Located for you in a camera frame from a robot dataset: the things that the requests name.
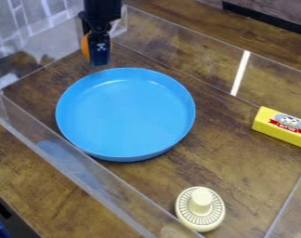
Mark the blue round tray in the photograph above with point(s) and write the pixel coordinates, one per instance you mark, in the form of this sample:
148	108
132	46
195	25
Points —
124	114

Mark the clear acrylic corner bracket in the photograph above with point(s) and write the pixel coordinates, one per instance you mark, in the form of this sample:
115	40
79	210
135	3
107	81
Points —
119	25

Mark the cream round toy knob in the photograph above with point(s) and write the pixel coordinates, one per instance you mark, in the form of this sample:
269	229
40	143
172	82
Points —
199	209

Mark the clear acrylic wall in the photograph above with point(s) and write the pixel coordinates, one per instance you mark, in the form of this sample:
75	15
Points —
227	68
147	218

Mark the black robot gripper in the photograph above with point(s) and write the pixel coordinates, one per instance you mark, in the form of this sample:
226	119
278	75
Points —
99	13

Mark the clear acrylic front wall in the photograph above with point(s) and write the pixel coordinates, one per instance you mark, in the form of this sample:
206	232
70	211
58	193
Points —
147	218

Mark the orange ball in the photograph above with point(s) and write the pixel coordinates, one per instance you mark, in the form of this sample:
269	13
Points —
84	48

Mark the black bar on wall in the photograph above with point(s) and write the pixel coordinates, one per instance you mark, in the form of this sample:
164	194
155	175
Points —
255	15

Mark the yellow butter box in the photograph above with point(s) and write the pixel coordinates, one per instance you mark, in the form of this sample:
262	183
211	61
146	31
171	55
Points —
278	125

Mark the clear acrylic back wall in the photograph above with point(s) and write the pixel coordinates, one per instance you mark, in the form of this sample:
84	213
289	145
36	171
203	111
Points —
227	68

